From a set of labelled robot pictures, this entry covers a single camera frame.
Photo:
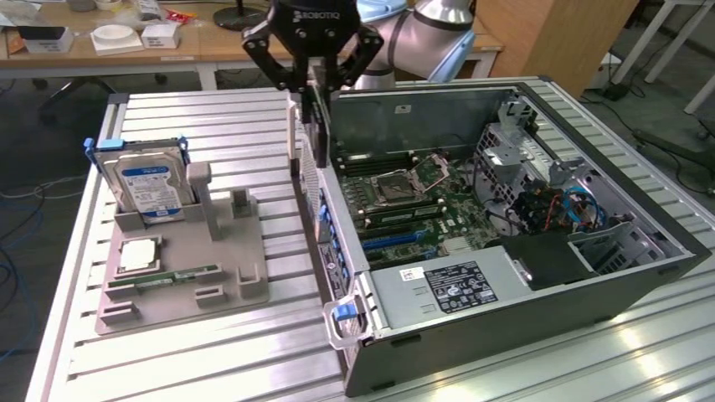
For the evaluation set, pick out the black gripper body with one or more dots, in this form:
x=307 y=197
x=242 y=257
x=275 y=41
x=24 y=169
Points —
x=315 y=29

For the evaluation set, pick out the graphics card with metal bracket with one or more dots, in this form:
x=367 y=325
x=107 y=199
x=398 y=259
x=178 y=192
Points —
x=320 y=142

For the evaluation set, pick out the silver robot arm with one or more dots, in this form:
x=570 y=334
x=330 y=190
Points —
x=435 y=29

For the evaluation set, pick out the black round lamp base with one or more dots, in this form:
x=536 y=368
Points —
x=235 y=19

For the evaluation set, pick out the red packet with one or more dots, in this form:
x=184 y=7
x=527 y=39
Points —
x=182 y=17

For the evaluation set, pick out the small white labelled box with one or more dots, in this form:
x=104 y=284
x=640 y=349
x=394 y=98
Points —
x=159 y=37

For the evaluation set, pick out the white round object box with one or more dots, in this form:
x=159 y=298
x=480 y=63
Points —
x=115 y=39

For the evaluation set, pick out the metal socket cover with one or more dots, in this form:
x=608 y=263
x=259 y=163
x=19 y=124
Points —
x=432 y=171

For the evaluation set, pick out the CPU socket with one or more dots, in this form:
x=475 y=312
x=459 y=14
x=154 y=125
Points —
x=394 y=188

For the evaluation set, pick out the grey cup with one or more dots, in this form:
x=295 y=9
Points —
x=82 y=5

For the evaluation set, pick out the blue expansion card retainer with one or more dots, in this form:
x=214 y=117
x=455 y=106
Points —
x=320 y=207

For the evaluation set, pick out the wooden cabinet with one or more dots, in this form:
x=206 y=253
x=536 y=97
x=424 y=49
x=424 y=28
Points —
x=559 y=42

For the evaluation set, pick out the wooden desk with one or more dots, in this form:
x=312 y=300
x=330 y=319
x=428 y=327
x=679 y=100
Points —
x=67 y=58

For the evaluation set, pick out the perforated metal disk bay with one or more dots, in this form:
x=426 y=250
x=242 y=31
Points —
x=506 y=167

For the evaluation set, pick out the hard disk with blue carrier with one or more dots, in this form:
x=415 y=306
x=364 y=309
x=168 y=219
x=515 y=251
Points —
x=146 y=184

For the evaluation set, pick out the black chair base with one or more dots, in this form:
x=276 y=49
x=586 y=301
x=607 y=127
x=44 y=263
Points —
x=672 y=146
x=62 y=96

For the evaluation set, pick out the white box black lid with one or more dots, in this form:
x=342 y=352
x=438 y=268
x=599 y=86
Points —
x=44 y=39

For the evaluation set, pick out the long expansion slot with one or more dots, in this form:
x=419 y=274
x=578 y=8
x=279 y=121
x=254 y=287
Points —
x=394 y=238

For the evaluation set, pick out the black floor power adapter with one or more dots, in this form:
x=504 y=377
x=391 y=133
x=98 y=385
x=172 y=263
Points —
x=614 y=92

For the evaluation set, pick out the grey parts rack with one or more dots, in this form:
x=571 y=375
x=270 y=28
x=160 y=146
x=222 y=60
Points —
x=184 y=245

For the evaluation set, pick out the black power connector bundle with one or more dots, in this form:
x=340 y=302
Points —
x=527 y=211

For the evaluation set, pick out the silver CPU chip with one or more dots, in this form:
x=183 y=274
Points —
x=139 y=255

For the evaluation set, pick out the grey power supply unit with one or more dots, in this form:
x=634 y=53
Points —
x=402 y=301

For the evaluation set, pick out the blue case release latch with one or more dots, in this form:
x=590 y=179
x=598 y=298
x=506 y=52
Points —
x=342 y=313

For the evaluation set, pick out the open metal disk bay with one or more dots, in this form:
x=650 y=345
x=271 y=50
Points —
x=608 y=251

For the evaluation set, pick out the black PC case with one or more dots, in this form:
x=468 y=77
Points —
x=503 y=335

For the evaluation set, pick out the white table frame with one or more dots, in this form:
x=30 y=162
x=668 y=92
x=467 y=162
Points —
x=644 y=42

